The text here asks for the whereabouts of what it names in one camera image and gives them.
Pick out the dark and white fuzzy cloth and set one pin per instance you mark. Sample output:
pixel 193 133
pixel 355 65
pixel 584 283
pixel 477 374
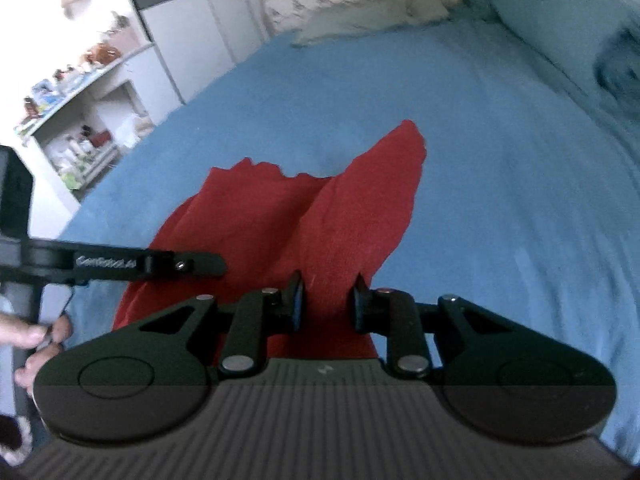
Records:
pixel 12 440

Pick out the folded blue duvet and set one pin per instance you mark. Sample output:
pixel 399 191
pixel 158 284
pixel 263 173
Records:
pixel 545 20

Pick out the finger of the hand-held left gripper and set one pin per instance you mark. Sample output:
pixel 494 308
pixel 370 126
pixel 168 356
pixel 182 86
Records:
pixel 195 265

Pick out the blue bed sheet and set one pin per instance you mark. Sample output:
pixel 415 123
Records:
pixel 500 185

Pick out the white wardrobe with grey band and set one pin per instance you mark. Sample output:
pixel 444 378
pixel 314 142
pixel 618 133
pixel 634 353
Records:
pixel 200 50

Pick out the white shelf unit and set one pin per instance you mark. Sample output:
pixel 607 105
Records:
pixel 100 110

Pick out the person's left hand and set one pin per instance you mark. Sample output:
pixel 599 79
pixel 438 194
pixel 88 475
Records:
pixel 30 335

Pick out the brown plush toy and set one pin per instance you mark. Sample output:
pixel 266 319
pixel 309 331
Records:
pixel 102 54

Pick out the green pillow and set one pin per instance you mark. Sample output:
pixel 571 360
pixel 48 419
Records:
pixel 360 20

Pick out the red knit sweater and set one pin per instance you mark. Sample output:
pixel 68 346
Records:
pixel 300 220

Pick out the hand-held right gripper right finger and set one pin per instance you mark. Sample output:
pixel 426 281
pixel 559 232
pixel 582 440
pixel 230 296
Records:
pixel 358 305

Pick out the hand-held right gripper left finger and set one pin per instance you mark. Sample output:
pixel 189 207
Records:
pixel 298 305

